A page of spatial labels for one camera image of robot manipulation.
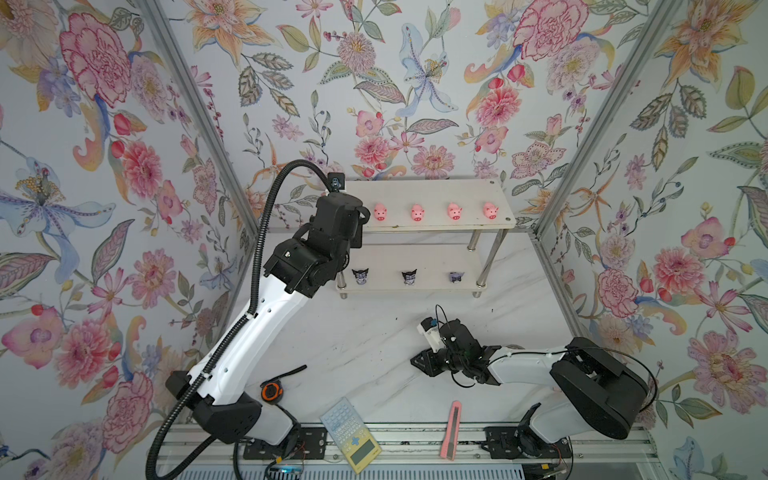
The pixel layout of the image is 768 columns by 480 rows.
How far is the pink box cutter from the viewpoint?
74 cm

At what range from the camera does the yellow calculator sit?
73 centimetres

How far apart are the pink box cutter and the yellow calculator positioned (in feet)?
0.53
